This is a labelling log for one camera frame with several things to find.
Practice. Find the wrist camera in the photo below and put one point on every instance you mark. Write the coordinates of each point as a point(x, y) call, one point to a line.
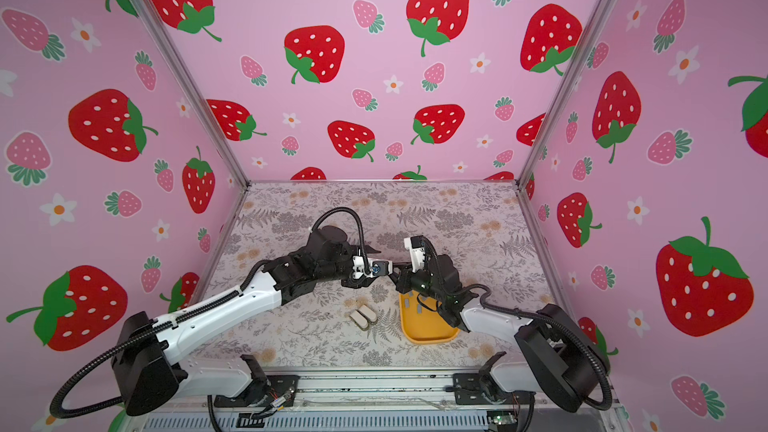
point(416, 248)
point(361, 268)

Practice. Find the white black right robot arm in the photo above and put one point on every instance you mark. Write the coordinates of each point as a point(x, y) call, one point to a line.
point(567, 365)

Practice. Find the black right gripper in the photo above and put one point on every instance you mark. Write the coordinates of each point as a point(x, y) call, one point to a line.
point(403, 286)

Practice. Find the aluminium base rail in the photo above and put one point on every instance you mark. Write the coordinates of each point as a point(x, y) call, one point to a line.
point(384, 399)

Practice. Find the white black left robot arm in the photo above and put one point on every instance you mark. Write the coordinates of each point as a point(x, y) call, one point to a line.
point(156, 366)

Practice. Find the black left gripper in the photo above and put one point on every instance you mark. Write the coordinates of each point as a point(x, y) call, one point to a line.
point(354, 250)

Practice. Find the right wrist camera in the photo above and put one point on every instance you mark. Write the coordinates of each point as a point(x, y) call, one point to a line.
point(416, 248)

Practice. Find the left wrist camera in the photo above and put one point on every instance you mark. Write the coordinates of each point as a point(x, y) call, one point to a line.
point(361, 268)

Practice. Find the yellow plastic tray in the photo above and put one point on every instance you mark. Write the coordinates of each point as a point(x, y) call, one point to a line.
point(421, 325)

